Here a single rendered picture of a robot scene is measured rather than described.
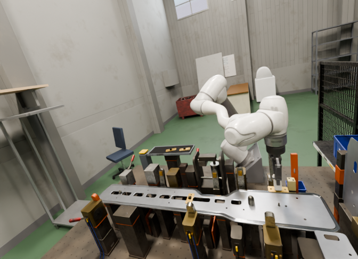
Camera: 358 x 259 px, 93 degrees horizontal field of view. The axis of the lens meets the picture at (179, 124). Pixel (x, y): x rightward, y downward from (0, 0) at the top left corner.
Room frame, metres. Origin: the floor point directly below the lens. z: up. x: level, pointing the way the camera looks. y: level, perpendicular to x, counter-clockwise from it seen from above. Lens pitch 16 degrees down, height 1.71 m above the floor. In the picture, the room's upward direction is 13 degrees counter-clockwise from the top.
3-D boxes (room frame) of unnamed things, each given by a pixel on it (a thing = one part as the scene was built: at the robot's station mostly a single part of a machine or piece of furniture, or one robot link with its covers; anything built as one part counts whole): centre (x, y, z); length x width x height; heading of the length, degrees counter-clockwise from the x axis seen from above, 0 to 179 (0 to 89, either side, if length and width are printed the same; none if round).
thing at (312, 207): (0.86, 0.05, 1.00); 1.38 x 0.22 x 0.02; 66
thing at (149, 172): (1.16, 0.26, 0.90); 0.13 x 0.08 x 0.41; 156
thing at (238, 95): (6.26, -2.41, 0.39); 2.21 x 0.71 x 0.78; 156
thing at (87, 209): (0.91, 0.65, 0.88); 0.14 x 0.09 x 0.36; 156
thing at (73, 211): (2.18, 1.74, 0.83); 0.62 x 0.50 x 1.66; 66
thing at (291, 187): (0.76, -0.52, 0.88); 0.04 x 0.04 x 0.37; 66
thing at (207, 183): (1.01, -0.14, 0.95); 0.18 x 0.13 x 0.49; 66
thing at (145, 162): (1.36, 0.35, 0.92); 0.08 x 0.08 x 0.44; 66
